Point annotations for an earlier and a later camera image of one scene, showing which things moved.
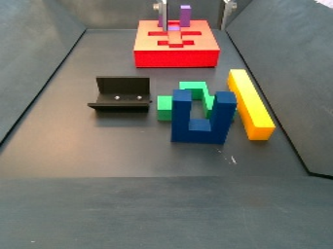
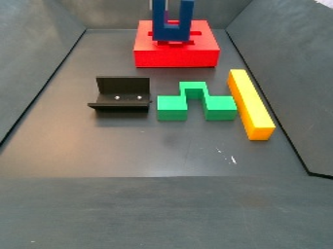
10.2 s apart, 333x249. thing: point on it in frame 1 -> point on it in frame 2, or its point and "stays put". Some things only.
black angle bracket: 122,94 stays put
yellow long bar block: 256,118 stays put
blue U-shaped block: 202,130 -> 180,33
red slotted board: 169,49 stays put
